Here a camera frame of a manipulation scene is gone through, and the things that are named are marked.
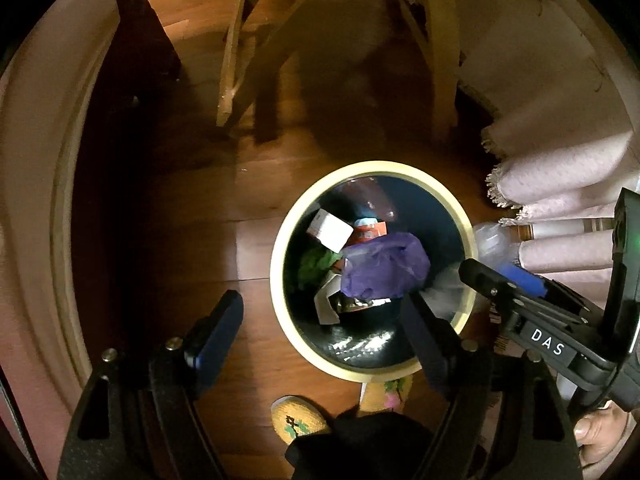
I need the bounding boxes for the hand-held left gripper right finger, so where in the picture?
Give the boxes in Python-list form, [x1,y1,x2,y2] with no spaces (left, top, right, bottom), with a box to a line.
[400,292,583,480]

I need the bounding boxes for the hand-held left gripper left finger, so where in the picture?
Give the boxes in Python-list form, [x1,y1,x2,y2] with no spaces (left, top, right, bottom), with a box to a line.
[57,290,246,480]

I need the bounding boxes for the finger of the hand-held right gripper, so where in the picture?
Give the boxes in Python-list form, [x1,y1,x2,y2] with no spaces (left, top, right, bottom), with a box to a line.
[499,263,601,323]
[459,258,531,328]

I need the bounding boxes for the clear plastic bottle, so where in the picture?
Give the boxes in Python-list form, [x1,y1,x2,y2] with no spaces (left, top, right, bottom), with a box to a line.
[472,222,523,266]

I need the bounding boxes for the cream round waste bin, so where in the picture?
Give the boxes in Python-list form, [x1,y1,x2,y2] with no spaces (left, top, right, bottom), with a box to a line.
[270,161,480,376]

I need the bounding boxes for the silver foil wrapper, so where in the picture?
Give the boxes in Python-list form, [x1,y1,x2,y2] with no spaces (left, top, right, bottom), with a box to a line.
[345,295,392,312]

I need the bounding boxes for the purple plastic wrapper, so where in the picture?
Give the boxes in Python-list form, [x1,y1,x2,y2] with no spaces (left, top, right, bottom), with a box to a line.
[341,232,432,301]

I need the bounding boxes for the green wrapper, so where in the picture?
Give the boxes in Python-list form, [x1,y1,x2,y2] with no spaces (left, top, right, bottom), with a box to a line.
[299,247,344,291]

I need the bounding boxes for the red snack wrapper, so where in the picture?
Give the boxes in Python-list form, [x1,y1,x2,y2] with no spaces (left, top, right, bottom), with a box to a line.
[345,220,389,247]

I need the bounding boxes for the small white box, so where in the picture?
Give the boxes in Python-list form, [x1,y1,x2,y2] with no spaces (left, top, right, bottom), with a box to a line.
[306,208,355,252]

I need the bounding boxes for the person's right hand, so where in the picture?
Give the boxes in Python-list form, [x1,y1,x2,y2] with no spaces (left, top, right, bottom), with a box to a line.
[574,405,640,466]

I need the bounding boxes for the yellow knitted slipper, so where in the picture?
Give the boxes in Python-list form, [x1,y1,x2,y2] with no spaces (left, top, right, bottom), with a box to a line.
[360,375,415,413]
[270,395,333,446]

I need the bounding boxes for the person's dark trouser leg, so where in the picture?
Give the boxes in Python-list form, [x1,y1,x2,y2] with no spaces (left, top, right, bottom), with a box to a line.
[285,412,488,480]

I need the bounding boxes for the fringed white tablecloth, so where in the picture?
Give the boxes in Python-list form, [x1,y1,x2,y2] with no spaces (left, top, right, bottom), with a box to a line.
[390,0,640,291]

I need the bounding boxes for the wooden chair legs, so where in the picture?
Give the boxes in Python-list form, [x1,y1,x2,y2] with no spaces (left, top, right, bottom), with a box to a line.
[215,0,462,146]

